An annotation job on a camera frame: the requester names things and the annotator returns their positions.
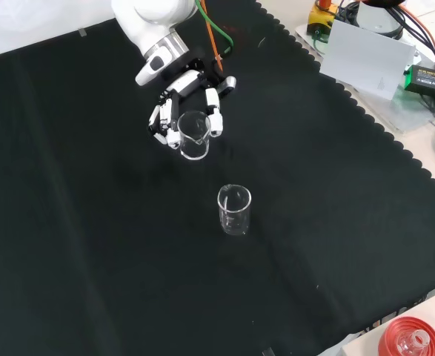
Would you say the black cloth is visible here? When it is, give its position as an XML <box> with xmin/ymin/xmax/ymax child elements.
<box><xmin>0</xmin><ymin>0</ymin><xmax>435</xmax><ymax>356</ymax></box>

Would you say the red ribbed funnel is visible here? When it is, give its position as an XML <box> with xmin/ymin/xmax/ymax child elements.
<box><xmin>377</xmin><ymin>315</ymin><xmax>435</xmax><ymax>356</ymax></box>

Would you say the small clear glass flask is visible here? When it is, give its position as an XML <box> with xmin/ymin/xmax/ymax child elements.
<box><xmin>397</xmin><ymin>329</ymin><xmax>432</xmax><ymax>354</ymax></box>

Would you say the yellow stop button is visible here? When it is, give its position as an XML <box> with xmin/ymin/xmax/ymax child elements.
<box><xmin>305</xmin><ymin>0</ymin><xmax>337</xmax><ymax>35</ymax></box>

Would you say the orange cable bundle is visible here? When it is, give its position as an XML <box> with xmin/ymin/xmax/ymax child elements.
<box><xmin>397</xmin><ymin>3</ymin><xmax>435</xmax><ymax>65</ymax></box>

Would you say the grey metal plate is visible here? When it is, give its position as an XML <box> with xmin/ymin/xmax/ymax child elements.
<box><xmin>294</xmin><ymin>17</ymin><xmax>435</xmax><ymax>135</ymax></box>

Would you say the grey round base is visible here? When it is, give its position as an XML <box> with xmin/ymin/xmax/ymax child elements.
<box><xmin>349</xmin><ymin>0</ymin><xmax>404</xmax><ymax>37</ymax></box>

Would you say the green cable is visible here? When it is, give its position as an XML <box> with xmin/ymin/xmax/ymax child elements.
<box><xmin>197</xmin><ymin>0</ymin><xmax>235</xmax><ymax>57</ymax></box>

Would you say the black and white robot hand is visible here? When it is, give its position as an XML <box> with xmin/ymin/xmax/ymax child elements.
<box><xmin>147</xmin><ymin>56</ymin><xmax>238</xmax><ymax>150</ymax></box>

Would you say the pale board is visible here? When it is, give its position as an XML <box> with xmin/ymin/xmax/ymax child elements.
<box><xmin>319</xmin><ymin>18</ymin><xmax>416</xmax><ymax>102</ymax></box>

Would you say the black and green power supply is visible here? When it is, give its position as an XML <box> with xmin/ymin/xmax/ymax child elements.
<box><xmin>402</xmin><ymin>65</ymin><xmax>435</xmax><ymax>105</ymax></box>

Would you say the clear glass beaker with spout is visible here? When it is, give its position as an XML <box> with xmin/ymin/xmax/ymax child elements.
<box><xmin>176</xmin><ymin>110</ymin><xmax>212</xmax><ymax>161</ymax></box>

